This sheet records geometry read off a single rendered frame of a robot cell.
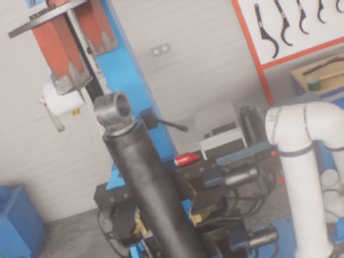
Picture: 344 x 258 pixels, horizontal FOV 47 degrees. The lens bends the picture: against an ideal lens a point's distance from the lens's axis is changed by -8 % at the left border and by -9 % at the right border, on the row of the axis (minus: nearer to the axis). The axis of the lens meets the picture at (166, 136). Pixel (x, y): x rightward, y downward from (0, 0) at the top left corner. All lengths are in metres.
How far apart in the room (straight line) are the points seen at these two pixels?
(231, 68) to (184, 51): 0.47
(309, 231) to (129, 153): 0.93
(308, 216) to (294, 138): 0.28
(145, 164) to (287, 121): 0.90
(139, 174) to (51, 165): 2.61
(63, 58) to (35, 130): 2.75
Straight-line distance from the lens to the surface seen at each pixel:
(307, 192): 1.39
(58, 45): 1.69
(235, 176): 2.22
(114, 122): 1.95
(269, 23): 3.94
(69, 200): 4.72
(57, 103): 2.89
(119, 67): 2.32
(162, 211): 2.12
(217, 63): 3.98
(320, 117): 1.27
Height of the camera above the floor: 2.13
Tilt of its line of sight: 23 degrees down
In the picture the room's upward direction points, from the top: 24 degrees counter-clockwise
